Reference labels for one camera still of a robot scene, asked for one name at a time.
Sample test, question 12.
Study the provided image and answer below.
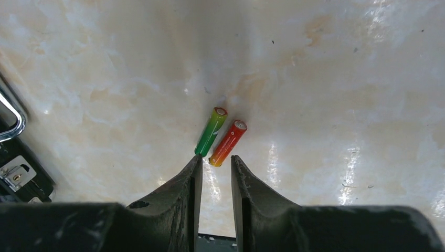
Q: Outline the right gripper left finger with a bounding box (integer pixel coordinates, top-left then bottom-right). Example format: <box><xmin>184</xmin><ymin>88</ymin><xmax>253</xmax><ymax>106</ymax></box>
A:
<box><xmin>1</xmin><ymin>155</ymin><xmax>203</xmax><ymax>251</ymax></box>

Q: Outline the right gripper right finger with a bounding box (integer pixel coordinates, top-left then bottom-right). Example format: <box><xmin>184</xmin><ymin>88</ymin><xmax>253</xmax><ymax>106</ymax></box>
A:
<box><xmin>231</xmin><ymin>155</ymin><xmax>444</xmax><ymax>251</ymax></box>

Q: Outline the black poker chip case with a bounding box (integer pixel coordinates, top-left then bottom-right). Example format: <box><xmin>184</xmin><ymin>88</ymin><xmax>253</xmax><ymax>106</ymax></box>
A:
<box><xmin>1</xmin><ymin>75</ymin><xmax>55</xmax><ymax>203</ymax></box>

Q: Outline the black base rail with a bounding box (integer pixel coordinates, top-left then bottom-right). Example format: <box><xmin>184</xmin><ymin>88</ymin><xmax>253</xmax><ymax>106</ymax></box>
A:
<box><xmin>195</xmin><ymin>234</ymin><xmax>238</xmax><ymax>252</ymax></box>

